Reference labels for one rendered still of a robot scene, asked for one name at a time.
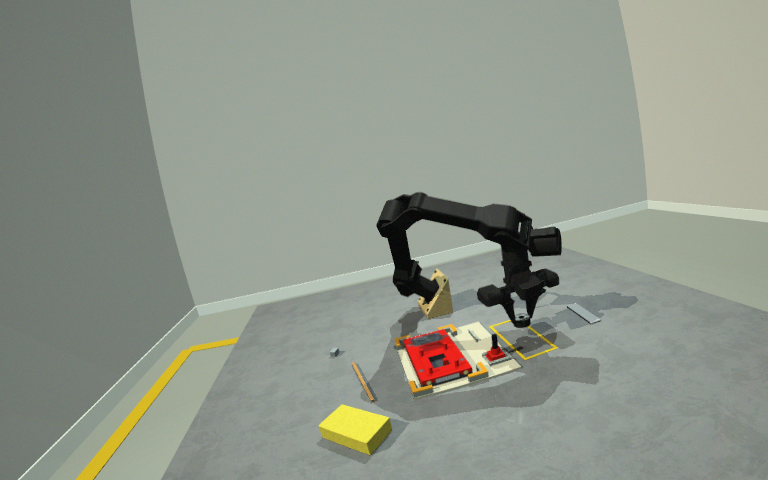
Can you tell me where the black tyre with grey wheel rim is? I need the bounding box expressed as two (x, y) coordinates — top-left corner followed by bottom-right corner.
(514, 313), (531, 328)

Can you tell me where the thin orange-tan rod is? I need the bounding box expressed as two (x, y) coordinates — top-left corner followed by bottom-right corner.
(351, 362), (375, 402)

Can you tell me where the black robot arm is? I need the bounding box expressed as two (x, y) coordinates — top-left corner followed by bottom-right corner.
(376, 192), (562, 304)

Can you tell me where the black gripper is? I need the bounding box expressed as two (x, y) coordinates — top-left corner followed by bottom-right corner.
(477, 256), (560, 324)

